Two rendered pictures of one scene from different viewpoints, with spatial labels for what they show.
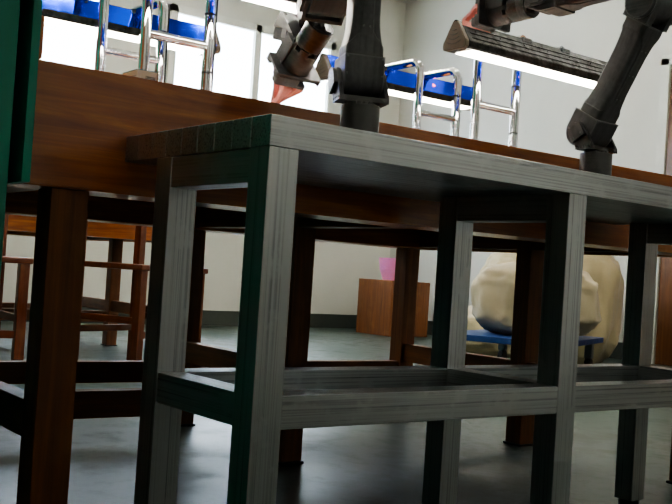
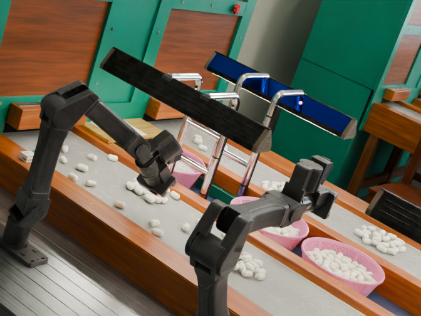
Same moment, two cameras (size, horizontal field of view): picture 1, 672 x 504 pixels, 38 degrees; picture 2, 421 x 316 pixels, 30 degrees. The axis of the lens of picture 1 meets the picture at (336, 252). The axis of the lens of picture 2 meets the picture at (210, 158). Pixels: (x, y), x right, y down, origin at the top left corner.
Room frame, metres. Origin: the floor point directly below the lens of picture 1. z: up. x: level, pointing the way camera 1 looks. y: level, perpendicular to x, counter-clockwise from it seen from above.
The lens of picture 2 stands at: (1.20, -1.84, 1.67)
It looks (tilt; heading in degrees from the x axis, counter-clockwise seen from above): 18 degrees down; 67
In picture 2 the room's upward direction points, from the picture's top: 19 degrees clockwise
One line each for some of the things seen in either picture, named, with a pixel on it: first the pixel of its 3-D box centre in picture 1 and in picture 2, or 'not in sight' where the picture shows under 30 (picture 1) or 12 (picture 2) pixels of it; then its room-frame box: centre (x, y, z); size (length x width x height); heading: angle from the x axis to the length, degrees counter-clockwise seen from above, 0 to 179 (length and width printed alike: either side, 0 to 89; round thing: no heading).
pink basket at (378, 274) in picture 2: not in sight; (337, 273); (2.51, 0.00, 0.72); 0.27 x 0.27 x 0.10
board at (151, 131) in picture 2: not in sight; (124, 130); (1.95, 0.76, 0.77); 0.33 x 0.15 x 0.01; 36
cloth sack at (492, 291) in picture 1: (536, 298); not in sight; (5.22, -1.09, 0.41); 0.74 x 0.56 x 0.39; 129
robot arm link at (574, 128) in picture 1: (592, 138); not in sight; (1.91, -0.49, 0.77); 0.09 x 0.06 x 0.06; 128
